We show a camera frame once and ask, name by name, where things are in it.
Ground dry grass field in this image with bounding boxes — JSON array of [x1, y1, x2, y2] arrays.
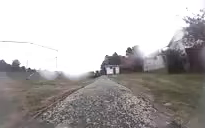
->
[[0, 71, 98, 128]]

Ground trees behind shed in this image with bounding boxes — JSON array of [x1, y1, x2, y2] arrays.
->
[[100, 45, 145, 75]]

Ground overhead wires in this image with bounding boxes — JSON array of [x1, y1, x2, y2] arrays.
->
[[0, 40, 60, 53]]

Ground dark building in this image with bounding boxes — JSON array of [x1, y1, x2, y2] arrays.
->
[[166, 28, 205, 75]]

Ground grey gravel path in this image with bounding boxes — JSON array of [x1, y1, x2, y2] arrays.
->
[[33, 75, 159, 128]]

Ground small white shed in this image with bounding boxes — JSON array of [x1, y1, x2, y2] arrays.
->
[[104, 64, 121, 76]]

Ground green grass strip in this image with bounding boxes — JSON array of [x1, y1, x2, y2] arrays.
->
[[109, 70, 205, 128]]

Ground row of dark trees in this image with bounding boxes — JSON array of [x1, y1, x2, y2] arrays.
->
[[0, 56, 38, 74]]

